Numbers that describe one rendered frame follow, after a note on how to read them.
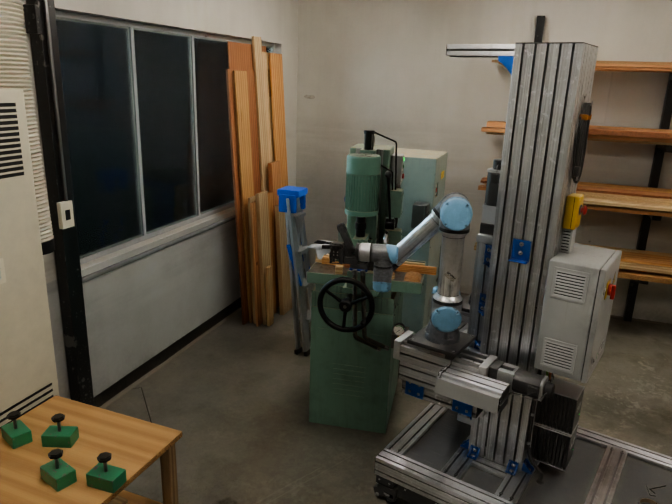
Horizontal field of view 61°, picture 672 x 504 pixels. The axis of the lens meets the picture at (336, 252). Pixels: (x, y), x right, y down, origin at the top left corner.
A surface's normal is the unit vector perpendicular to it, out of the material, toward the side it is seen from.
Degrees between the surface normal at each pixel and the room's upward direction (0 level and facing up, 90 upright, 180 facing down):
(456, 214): 83
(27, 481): 0
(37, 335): 90
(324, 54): 90
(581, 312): 90
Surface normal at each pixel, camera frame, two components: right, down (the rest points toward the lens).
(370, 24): -0.34, 0.25
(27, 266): 0.94, 0.13
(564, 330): -0.57, 0.22
